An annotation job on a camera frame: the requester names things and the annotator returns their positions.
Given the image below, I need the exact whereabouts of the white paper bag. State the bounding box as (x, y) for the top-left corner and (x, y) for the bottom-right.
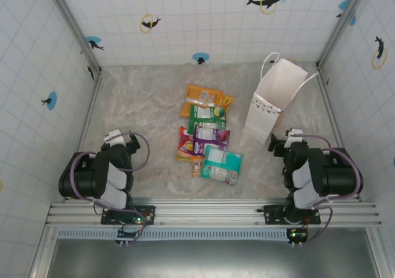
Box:
(241, 52), (319, 145)

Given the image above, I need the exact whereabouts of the teal snack packet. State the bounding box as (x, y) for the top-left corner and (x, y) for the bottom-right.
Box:
(199, 144), (244, 187)

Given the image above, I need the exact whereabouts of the red fruit snack packet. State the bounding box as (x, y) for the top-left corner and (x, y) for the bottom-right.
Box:
(175, 126), (204, 162)

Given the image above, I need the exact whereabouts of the purple snack packet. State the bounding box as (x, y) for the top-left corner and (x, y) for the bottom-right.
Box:
(193, 124), (231, 155)

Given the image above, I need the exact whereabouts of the green snack packet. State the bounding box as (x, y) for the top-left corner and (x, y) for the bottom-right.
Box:
(188, 104), (228, 136)

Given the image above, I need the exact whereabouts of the small orange snack packet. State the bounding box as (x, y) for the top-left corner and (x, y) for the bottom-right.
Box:
(191, 157), (205, 178)

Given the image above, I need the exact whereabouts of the black connector box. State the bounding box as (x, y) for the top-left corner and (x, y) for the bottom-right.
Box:
(115, 227), (145, 247)
(286, 227), (309, 248)

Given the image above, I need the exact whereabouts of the small fish blue circle sticker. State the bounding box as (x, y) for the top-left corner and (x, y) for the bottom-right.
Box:
(41, 91), (58, 111)

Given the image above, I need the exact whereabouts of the black fish blue circle sticker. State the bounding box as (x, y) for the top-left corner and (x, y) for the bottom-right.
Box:
(191, 52), (210, 65)

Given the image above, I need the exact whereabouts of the shark blue circle sticker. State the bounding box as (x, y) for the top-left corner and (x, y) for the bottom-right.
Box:
(85, 36), (105, 51)

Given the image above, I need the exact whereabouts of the grey metal sheet panel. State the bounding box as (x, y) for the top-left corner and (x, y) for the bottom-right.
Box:
(46, 238), (382, 278)

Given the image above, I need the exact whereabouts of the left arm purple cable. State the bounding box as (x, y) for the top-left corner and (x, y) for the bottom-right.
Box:
(70, 131), (151, 245)

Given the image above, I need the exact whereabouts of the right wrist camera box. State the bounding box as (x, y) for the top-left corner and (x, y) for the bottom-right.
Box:
(284, 128), (305, 149)

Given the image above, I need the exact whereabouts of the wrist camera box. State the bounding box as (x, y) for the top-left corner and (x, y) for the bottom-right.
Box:
(284, 128), (305, 149)
(104, 129), (125, 144)

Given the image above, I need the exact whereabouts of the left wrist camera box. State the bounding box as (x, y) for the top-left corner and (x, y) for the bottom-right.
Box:
(104, 129), (125, 144)

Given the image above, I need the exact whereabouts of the aluminium side rail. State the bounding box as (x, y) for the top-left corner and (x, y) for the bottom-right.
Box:
(63, 74), (102, 202)
(317, 70), (362, 202)

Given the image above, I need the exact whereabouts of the aluminium rail beam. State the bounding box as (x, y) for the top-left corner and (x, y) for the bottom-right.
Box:
(45, 197), (383, 228)

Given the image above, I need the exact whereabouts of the white slotted cable duct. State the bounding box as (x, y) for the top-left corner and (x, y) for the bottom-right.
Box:
(57, 227), (293, 240)

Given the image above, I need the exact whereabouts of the seal yellow ring sticker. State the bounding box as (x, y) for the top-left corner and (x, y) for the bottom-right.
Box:
(140, 13), (162, 34)

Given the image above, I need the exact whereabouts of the aluminium corner post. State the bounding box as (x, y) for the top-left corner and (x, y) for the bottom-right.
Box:
(43, 0), (102, 75)
(317, 0), (371, 71)

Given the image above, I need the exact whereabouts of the seahorse yellow ring sticker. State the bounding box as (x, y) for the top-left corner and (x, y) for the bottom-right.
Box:
(371, 36), (388, 70)

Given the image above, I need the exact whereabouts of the blue patch wall sticker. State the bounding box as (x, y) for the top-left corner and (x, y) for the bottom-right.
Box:
(336, 0), (357, 27)

